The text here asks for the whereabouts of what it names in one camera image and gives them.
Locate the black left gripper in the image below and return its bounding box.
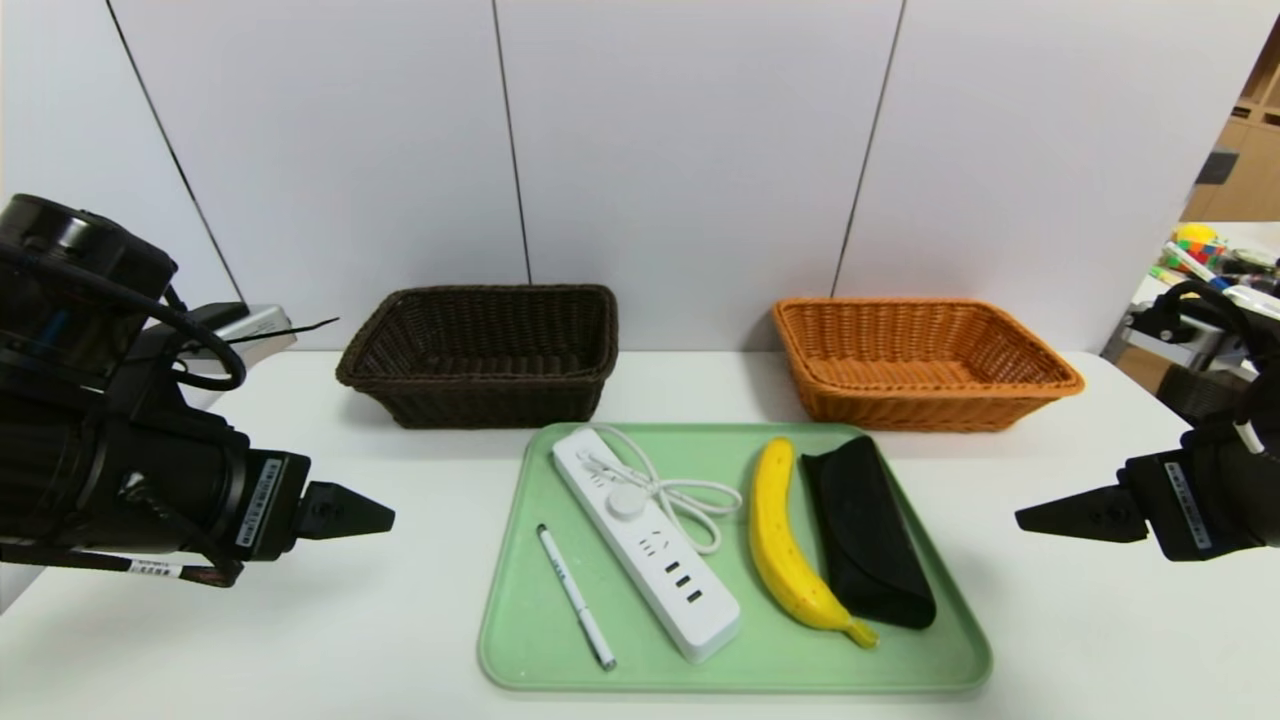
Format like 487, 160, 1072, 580
110, 414, 396, 562

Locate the white power strip with cable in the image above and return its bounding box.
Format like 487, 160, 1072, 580
552, 424, 744, 665

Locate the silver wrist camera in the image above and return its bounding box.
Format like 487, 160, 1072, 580
185, 303, 297, 379
1125, 300, 1236, 371

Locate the black camera cable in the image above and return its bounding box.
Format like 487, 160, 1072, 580
1165, 280, 1256, 346
0, 245, 248, 393

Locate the black left camera cable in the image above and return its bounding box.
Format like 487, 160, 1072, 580
0, 245, 248, 393

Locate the wooden shelf unit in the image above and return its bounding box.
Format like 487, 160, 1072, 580
1182, 20, 1280, 223

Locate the light green plastic tray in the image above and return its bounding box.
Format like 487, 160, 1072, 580
477, 421, 994, 695

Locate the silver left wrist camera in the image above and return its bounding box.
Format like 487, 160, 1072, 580
185, 303, 297, 379

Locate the black glasses case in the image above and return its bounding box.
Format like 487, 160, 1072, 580
800, 434, 938, 631

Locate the colourful cube toy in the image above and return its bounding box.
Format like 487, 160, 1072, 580
1170, 222, 1229, 269

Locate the black right camera cable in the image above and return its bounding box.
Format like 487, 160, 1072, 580
1165, 280, 1256, 346

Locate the yellow banana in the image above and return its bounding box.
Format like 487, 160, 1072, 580
748, 437, 880, 650

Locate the dark brown wicker basket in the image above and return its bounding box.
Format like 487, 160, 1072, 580
335, 284, 620, 430

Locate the white pen with blue print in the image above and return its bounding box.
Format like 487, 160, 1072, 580
537, 524, 618, 671

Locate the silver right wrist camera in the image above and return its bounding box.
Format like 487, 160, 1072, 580
1125, 300, 1236, 371

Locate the orange wicker basket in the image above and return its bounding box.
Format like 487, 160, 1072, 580
771, 296, 1086, 433

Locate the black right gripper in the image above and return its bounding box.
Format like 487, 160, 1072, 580
1014, 422, 1280, 563

